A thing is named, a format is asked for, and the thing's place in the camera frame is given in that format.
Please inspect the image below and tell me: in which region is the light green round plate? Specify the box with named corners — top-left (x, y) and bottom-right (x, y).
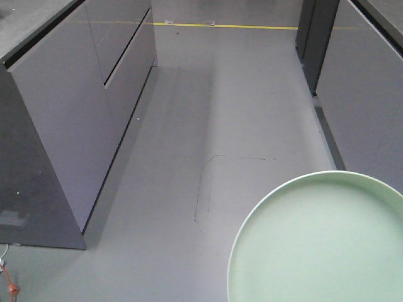
top-left (226, 171), bottom-right (402, 301)

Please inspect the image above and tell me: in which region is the grey kitchen island cabinet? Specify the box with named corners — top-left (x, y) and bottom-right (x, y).
top-left (1, 1), bottom-right (157, 250)

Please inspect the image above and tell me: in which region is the grey cabinet on right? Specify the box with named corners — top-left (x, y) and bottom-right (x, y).
top-left (295, 1), bottom-right (402, 190)

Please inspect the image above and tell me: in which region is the orange cable on floor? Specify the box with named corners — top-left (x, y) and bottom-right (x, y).
top-left (0, 243), bottom-right (20, 302)

